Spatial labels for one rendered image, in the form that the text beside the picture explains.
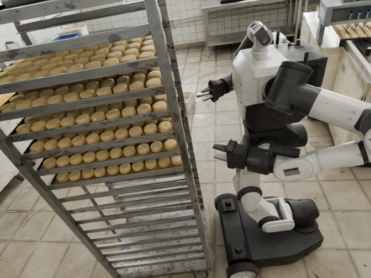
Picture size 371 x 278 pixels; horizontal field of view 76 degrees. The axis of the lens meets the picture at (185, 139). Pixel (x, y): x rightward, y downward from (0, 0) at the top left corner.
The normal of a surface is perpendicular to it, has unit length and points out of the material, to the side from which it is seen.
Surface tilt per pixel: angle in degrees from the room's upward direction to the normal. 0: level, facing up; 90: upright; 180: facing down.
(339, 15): 90
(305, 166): 66
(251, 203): 90
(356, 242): 0
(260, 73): 41
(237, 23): 90
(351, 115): 61
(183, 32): 90
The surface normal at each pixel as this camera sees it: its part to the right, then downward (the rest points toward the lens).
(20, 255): -0.16, -0.76
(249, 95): -0.68, 0.48
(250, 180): 0.05, 0.62
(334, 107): -0.51, 0.15
